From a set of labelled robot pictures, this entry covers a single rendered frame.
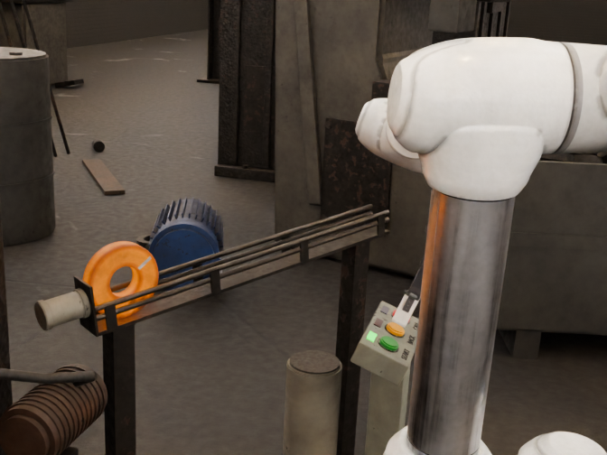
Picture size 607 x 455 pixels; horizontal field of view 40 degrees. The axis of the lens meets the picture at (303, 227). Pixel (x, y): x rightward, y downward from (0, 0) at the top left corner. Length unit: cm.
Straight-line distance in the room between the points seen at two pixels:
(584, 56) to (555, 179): 199
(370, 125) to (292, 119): 242
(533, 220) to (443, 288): 197
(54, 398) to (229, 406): 110
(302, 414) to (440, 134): 99
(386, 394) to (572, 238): 141
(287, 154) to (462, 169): 301
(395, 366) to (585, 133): 82
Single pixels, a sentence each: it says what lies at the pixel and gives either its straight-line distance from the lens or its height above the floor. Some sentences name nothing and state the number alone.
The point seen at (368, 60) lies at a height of 96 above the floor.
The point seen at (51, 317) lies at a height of 67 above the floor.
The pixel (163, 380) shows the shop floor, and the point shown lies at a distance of 285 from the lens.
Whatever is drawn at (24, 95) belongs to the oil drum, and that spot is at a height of 71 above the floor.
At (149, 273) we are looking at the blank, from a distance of 174.
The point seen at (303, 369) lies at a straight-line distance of 178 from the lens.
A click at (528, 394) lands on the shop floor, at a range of 296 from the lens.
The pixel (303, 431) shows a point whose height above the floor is 38.
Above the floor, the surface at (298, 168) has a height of 43.
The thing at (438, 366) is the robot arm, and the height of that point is 85.
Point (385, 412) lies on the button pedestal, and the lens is 182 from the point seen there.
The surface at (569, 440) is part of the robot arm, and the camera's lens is 130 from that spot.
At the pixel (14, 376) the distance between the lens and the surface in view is 164.
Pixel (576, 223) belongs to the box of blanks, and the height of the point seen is 53.
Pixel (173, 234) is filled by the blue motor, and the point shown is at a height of 29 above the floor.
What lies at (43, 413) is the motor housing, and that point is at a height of 52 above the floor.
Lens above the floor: 132
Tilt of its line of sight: 17 degrees down
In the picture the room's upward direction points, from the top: 3 degrees clockwise
